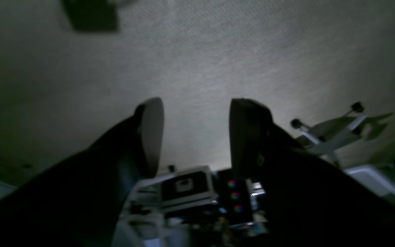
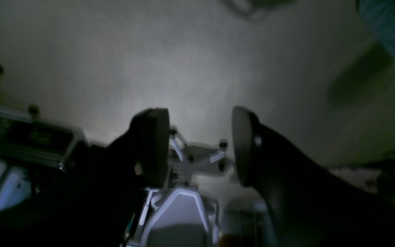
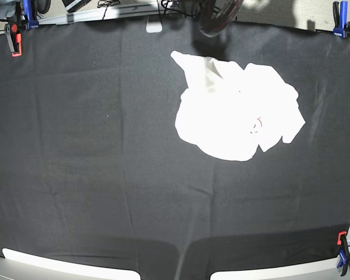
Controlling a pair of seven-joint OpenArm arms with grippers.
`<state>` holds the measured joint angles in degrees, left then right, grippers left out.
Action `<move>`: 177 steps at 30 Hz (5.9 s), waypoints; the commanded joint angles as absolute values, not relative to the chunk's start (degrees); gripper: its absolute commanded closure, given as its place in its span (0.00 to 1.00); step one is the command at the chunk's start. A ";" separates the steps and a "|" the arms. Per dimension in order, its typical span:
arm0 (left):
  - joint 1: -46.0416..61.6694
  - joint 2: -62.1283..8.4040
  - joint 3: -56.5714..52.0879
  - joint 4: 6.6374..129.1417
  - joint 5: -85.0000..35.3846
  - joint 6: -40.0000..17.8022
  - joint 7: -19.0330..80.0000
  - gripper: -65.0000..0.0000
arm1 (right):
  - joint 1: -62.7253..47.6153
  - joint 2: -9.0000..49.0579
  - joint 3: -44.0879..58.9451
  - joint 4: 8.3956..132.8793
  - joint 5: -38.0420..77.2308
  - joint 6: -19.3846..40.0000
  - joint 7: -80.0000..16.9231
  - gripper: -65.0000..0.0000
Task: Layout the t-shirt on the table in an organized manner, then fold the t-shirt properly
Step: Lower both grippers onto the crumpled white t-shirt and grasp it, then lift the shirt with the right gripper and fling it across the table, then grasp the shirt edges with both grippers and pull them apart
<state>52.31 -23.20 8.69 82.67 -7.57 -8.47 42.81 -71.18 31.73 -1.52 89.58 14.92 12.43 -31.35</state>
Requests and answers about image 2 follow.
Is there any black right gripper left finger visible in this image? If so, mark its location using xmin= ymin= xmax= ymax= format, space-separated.
xmin=108 ymin=108 xmax=170 ymax=247

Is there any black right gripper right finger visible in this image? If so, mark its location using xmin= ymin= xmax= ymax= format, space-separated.
xmin=232 ymin=106 xmax=395 ymax=247

